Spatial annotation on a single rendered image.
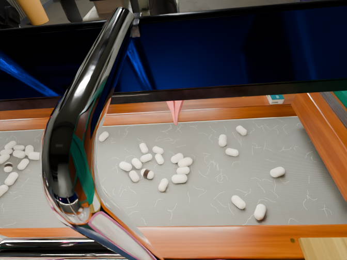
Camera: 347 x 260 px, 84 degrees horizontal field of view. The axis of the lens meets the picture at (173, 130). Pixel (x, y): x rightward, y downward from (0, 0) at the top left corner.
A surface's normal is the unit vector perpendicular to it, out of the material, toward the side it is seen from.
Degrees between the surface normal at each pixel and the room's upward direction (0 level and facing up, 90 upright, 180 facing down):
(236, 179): 0
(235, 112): 45
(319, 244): 0
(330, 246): 0
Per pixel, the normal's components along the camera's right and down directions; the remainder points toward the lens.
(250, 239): -0.09, -0.65
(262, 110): -0.07, 0.08
